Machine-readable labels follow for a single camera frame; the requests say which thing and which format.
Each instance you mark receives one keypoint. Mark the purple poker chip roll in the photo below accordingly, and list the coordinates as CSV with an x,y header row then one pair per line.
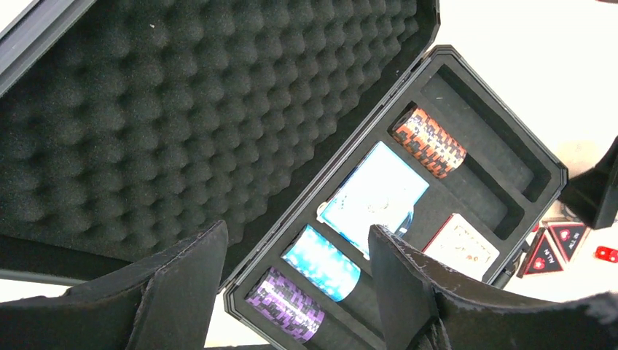
x,y
287,306

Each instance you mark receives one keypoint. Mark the red die far right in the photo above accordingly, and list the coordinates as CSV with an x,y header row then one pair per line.
x,y
606,254

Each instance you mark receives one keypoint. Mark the clear round dealer button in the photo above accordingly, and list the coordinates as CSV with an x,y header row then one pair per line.
x,y
405,225

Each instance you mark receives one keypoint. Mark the orange black poker chip roll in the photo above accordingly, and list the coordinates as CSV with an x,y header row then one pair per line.
x,y
428,142

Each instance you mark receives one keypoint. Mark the blue card deck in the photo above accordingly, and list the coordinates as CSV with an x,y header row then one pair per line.
x,y
380,190

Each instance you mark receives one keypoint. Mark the black poker set case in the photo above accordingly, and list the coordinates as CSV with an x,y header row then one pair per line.
x,y
138,124

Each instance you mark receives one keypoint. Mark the light blue poker chip roll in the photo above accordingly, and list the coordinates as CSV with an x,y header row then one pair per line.
x,y
322,263

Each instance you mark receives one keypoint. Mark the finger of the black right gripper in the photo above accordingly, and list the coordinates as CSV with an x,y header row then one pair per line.
x,y
592,195

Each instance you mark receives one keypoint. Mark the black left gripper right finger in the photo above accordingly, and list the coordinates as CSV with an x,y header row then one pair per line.
x,y
424,304

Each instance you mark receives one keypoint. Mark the triangular all-in button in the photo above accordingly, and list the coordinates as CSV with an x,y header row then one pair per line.
x,y
568,237
541,258

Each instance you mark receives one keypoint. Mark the triangular all-in button right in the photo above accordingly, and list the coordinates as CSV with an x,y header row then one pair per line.
x,y
568,237

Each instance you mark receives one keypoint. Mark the triangular all-in button left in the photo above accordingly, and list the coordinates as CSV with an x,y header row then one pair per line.
x,y
541,258

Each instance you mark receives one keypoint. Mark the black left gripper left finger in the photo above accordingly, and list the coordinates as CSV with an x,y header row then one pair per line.
x,y
164,301

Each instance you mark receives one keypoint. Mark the red card deck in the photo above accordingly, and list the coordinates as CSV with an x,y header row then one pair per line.
x,y
460,246

